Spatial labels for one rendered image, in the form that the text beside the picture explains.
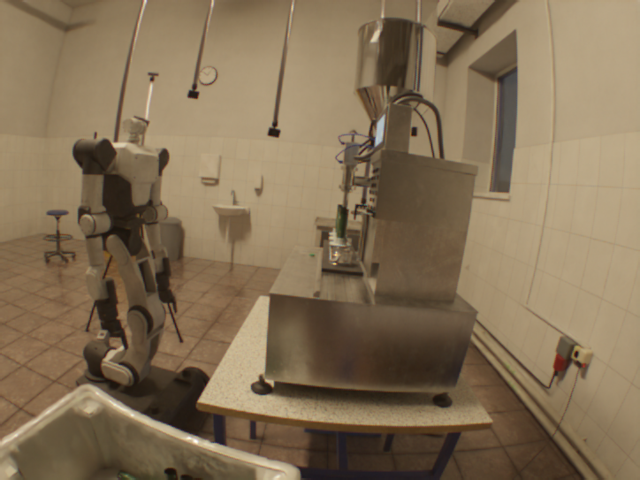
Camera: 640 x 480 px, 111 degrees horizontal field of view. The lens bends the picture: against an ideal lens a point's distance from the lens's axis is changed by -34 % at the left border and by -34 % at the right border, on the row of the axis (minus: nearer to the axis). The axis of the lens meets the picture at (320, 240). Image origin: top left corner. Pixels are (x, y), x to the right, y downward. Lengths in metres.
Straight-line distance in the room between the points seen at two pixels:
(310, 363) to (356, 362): 0.11
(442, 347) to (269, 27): 4.94
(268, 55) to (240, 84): 0.59
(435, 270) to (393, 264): 0.10
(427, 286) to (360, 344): 0.21
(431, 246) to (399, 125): 0.29
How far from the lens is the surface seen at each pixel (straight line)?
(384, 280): 0.78
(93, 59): 6.61
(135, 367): 1.72
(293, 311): 0.72
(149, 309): 1.51
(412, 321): 0.76
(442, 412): 0.89
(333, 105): 4.72
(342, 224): 1.07
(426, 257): 0.79
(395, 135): 0.75
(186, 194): 5.03
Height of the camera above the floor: 1.26
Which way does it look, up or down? 10 degrees down
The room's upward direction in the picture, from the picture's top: 7 degrees clockwise
